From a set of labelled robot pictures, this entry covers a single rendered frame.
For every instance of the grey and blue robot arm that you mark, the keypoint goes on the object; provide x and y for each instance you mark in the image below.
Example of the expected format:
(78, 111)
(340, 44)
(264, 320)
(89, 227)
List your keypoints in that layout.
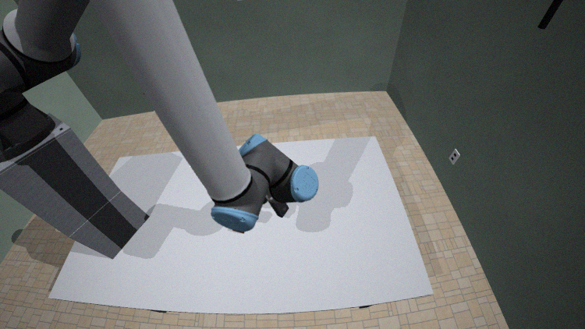
(36, 44)

